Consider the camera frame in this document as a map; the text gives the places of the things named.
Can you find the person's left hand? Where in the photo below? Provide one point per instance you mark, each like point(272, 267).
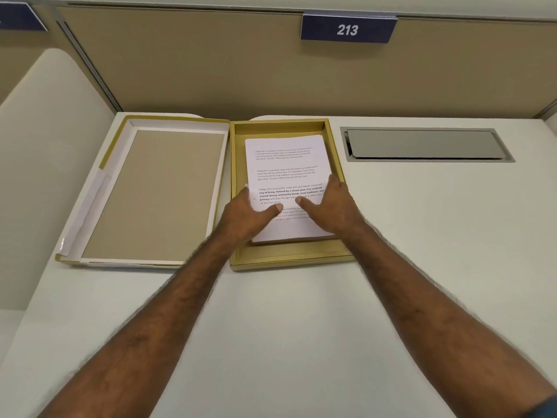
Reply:
point(239, 221)

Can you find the person's right hand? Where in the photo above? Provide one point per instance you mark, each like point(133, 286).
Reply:
point(337, 211)

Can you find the person's right thumb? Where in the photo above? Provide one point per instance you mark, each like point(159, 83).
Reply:
point(308, 203)

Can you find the person's left thumb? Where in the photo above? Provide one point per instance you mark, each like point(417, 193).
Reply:
point(274, 211)

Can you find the stack of printed paper sheets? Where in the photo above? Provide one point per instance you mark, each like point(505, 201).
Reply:
point(287, 169)

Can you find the person's left forearm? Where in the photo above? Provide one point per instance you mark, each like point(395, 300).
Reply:
point(148, 326)

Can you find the person's right forearm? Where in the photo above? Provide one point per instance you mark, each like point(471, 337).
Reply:
point(435, 317)

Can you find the gold cardboard box tray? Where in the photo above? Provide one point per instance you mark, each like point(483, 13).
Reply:
point(287, 256)

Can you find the gold cardboard box lid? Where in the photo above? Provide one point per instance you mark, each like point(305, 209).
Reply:
point(161, 195)

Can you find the beige cubicle partition panel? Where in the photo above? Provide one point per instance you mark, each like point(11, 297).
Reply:
point(261, 73)

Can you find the blue desk number sign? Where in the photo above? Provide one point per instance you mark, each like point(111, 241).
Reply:
point(348, 28)
point(19, 17)

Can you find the white side divider panel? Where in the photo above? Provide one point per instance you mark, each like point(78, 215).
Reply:
point(48, 161)

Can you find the blue shirt sleeve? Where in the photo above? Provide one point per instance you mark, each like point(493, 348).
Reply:
point(548, 408)

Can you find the grey metal partition post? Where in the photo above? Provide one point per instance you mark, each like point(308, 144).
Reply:
point(89, 67)

